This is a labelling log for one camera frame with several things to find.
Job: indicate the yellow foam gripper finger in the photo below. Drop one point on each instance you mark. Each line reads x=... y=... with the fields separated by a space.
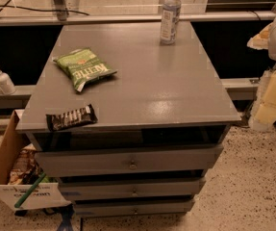
x=260 y=40

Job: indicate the blue plastic water bottle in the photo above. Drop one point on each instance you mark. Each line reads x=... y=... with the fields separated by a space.
x=170 y=18

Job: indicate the green jalapeno chip bag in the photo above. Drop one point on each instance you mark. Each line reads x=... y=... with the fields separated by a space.
x=83 y=66

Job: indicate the white pump dispenser bottle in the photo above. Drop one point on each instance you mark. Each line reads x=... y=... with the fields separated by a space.
x=6 y=83

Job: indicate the grey drawer cabinet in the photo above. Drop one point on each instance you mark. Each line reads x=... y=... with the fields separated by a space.
x=161 y=121

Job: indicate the dark chocolate bar wrapper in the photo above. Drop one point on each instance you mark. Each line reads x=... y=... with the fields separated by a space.
x=78 y=117

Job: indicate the green stick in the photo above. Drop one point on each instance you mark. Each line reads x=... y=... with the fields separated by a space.
x=23 y=198

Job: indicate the cardboard box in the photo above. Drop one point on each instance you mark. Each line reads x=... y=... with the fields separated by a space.
x=46 y=194

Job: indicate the snack packets in box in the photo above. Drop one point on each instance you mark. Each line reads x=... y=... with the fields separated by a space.
x=25 y=170

